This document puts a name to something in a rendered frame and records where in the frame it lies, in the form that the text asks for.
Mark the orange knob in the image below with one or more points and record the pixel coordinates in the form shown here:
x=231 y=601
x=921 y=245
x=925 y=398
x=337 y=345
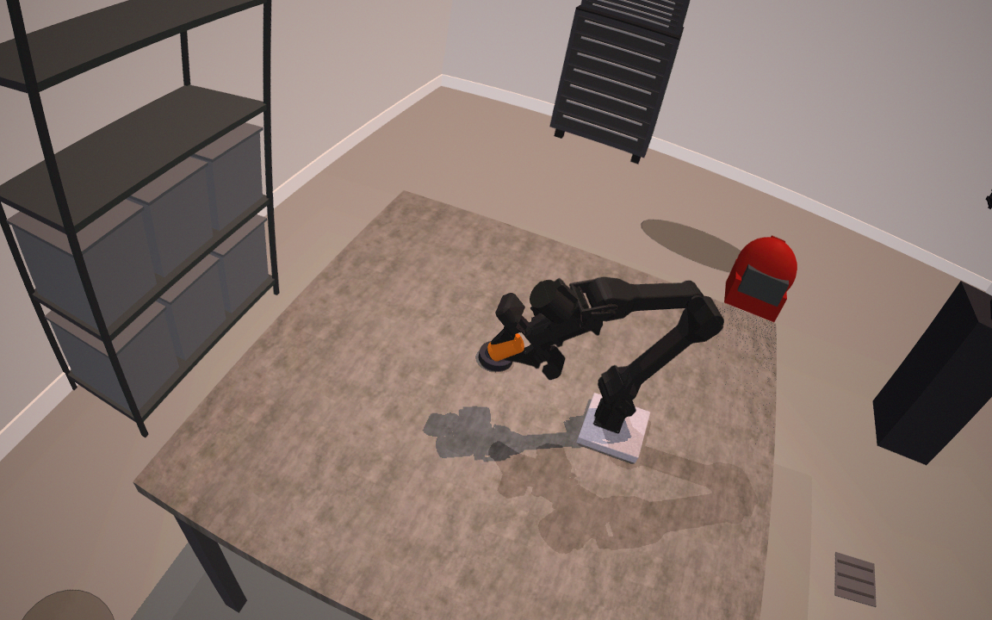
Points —
x=507 y=349

